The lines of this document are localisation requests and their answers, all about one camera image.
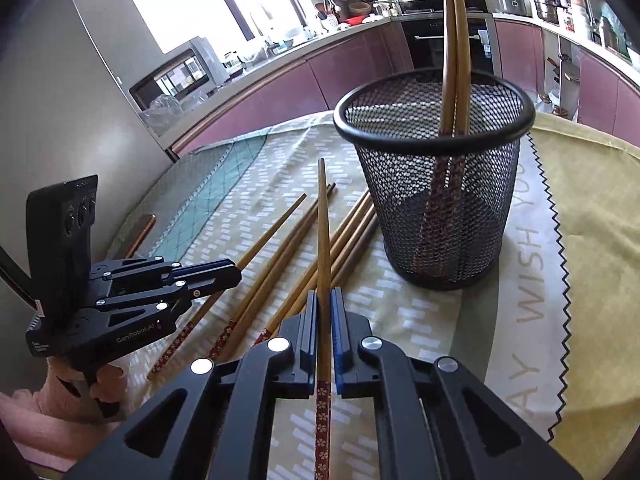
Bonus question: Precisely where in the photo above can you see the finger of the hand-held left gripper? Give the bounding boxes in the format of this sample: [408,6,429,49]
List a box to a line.
[64,267,243,362]
[89,256,238,284]

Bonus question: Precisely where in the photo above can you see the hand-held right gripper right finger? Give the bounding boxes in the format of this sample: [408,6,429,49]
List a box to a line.
[329,287,583,480]

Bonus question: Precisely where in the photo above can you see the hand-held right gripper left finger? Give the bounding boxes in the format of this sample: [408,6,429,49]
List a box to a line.
[62,290,321,480]

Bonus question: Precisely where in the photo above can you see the red-patterned wooden chopstick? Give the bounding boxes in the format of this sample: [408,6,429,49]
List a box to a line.
[314,157,333,480]
[442,0,473,271]
[415,0,458,271]

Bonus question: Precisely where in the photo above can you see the bunch of wooden chopsticks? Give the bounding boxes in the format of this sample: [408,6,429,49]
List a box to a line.
[146,182,381,381]

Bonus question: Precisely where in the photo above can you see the black mesh utensil holder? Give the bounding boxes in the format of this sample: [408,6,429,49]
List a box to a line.
[333,72,536,291]

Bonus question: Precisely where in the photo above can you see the patterned beige teal tablecloth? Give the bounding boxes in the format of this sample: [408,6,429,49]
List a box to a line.
[107,110,640,480]

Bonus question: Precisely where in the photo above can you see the clear plastic bag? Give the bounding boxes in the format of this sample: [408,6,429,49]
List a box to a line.
[140,94,186,133]

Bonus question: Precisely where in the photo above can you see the silver countertop oven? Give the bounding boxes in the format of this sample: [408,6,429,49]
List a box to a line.
[129,36,232,111]

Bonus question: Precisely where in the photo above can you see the pink kitchen base cabinets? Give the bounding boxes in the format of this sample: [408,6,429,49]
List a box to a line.
[492,17,640,133]
[167,15,416,158]

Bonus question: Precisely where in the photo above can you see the white kitchen countertop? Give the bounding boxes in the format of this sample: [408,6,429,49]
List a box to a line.
[135,12,401,153]

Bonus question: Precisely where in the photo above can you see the kitchen window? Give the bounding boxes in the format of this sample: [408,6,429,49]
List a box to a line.
[114,0,321,56]

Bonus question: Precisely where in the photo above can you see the black built-in oven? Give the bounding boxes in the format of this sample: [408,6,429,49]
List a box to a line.
[400,12,503,78]

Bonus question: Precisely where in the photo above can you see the stainless steel pot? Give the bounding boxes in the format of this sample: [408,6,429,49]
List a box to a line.
[531,0,563,25]

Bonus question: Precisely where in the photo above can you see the black cable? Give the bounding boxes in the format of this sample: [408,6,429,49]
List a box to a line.
[0,247,43,313]

